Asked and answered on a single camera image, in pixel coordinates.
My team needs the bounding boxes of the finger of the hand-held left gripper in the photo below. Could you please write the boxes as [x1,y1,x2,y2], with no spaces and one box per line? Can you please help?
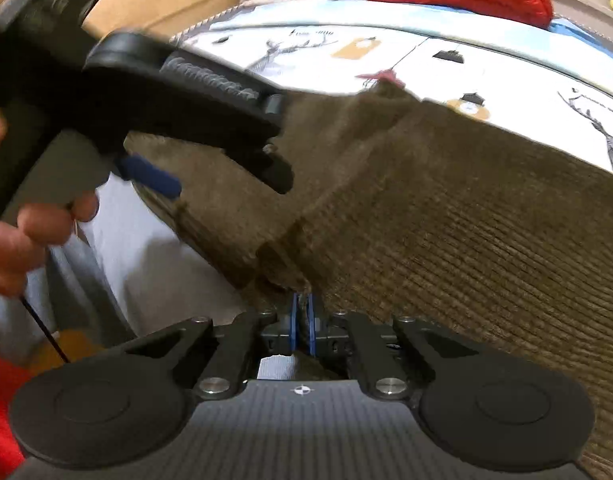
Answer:
[129,50,296,196]
[113,155,183,199]

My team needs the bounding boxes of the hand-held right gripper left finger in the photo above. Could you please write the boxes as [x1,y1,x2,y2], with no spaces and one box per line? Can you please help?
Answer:
[125,292,299,402]

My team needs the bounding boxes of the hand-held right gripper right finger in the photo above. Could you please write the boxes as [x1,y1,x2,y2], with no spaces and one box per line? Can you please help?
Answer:
[304,292,488,402]

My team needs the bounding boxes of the dark olive corduroy pants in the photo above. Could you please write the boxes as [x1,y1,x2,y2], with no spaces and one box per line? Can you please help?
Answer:
[124,80,613,480]

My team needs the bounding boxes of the person's left hand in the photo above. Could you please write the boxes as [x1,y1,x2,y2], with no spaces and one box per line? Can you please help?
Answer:
[0,94,100,297]

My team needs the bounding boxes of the light blue patterned blanket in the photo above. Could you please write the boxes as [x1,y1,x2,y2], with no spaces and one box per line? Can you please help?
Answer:
[206,0,613,68]

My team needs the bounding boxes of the orange object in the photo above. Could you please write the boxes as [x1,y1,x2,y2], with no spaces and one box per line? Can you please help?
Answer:
[29,329,90,376]

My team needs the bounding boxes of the red cloth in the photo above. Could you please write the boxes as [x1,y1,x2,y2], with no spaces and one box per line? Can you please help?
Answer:
[0,352,28,480]

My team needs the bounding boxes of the thin black cable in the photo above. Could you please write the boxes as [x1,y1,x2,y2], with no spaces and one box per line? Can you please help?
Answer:
[6,294,70,364]

